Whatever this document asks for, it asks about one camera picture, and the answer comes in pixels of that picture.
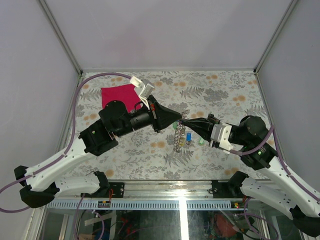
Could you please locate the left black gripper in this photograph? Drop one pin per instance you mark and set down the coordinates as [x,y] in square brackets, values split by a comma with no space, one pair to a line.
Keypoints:
[161,117]

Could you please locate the blue tag key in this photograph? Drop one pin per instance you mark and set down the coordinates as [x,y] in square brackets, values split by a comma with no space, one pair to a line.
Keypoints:
[188,138]

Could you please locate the aluminium front rail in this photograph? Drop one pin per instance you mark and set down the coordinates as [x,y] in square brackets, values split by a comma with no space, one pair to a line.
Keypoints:
[154,195]

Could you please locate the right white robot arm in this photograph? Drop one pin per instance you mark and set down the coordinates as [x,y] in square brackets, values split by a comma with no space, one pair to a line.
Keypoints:
[296,199]

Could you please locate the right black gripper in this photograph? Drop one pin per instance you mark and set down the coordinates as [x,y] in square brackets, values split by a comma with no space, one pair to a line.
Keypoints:
[203,126]

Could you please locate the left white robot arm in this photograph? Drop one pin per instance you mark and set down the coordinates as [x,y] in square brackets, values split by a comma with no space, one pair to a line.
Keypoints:
[42,183]

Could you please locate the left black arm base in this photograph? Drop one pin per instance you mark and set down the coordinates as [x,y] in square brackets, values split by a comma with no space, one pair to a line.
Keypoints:
[115,190]

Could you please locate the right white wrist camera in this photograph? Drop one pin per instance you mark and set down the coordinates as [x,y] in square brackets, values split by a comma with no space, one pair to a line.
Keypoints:
[220,137]

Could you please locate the red cloth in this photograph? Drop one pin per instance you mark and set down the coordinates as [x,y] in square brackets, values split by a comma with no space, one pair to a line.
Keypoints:
[123,93]

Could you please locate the floral table mat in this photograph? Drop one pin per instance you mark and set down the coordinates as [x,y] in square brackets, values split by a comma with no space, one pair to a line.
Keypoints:
[146,155]

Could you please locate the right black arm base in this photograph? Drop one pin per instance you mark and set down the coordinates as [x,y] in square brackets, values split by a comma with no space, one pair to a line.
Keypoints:
[229,189]

